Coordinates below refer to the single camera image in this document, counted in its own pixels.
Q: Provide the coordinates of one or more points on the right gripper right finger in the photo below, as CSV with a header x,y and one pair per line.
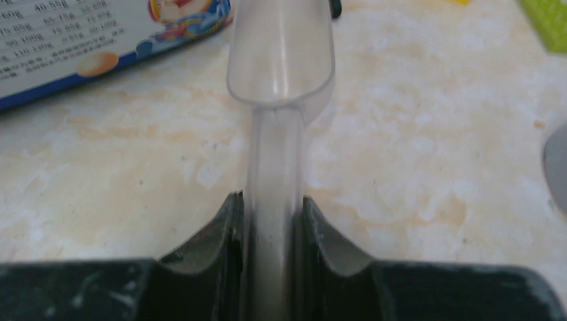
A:
x,y
343,282

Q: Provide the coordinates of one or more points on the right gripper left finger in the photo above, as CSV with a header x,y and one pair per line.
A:
x,y
197,280

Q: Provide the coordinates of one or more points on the clear plastic scoop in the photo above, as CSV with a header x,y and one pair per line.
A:
x,y
282,66

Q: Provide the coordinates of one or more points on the colourful pet food bag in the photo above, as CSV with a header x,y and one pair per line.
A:
x,y
50,45

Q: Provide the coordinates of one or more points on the grey double pet bowl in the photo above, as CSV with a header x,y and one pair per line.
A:
x,y
554,166

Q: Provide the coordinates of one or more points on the yellow toy brick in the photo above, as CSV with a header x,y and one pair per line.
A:
x,y
462,2

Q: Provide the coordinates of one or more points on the long green toy brick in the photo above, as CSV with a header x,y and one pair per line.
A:
x,y
548,17

